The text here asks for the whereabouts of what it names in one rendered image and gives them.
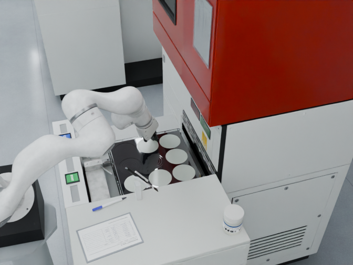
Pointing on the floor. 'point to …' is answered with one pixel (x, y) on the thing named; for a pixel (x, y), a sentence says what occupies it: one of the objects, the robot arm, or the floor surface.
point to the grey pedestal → (24, 250)
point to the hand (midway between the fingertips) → (153, 136)
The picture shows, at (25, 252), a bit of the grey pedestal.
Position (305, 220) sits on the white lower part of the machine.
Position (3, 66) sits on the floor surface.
